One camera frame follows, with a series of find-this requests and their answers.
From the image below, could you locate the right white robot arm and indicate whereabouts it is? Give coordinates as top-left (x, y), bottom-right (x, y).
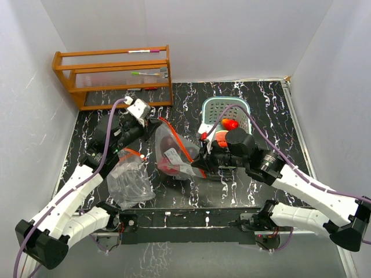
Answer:
top-left (191, 124), bottom-right (370, 252)

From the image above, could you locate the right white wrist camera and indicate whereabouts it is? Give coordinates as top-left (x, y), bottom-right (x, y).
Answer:
top-left (198, 123), bottom-right (216, 144)

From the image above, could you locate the white pink marker pen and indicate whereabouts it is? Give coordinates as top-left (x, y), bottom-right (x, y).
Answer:
top-left (128, 49), bottom-right (160, 54)

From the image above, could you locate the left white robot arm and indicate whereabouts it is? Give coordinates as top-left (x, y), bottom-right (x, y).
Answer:
top-left (15, 114), bottom-right (162, 269)

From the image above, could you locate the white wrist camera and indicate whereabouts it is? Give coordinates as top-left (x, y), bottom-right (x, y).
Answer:
top-left (127, 99), bottom-right (151, 127)
top-left (198, 123), bottom-right (216, 144)

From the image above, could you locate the green yellow marker pen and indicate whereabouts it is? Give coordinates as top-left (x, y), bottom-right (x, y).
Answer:
top-left (130, 72), bottom-right (160, 76)

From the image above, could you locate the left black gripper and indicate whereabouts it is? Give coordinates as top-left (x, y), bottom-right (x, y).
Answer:
top-left (111, 115), bottom-right (161, 152)

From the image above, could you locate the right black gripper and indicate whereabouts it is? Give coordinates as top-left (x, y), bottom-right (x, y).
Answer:
top-left (191, 138), bottom-right (247, 174)

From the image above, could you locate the light blue plastic basket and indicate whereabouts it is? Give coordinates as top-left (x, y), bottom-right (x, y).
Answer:
top-left (201, 97), bottom-right (252, 171)

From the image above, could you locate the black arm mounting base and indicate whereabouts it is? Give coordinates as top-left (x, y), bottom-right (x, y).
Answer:
top-left (119, 208), bottom-right (278, 245)

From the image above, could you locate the dark purple mangosteen toy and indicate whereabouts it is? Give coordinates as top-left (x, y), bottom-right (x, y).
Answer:
top-left (160, 136), bottom-right (178, 152)

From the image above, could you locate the red green dragon fruit toy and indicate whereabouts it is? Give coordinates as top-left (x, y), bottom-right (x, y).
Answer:
top-left (157, 158), bottom-right (182, 177)

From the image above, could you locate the clear orange zip top bag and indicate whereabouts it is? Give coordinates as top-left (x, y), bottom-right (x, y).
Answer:
top-left (155, 118), bottom-right (206, 180)

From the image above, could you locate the red orange pepper toy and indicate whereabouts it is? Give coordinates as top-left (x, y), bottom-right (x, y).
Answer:
top-left (221, 118), bottom-right (239, 131)

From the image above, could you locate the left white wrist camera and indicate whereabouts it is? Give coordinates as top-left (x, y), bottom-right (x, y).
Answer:
top-left (127, 99), bottom-right (151, 127)

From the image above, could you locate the orange wooden shelf rack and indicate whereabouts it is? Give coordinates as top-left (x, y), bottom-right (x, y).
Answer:
top-left (52, 45), bottom-right (174, 111)

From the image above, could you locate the watermelon slice toy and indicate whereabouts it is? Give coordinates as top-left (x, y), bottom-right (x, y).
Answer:
top-left (215, 130), bottom-right (228, 148)

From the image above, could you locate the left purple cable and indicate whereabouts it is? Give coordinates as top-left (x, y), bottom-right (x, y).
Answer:
top-left (13, 97), bottom-right (134, 278)

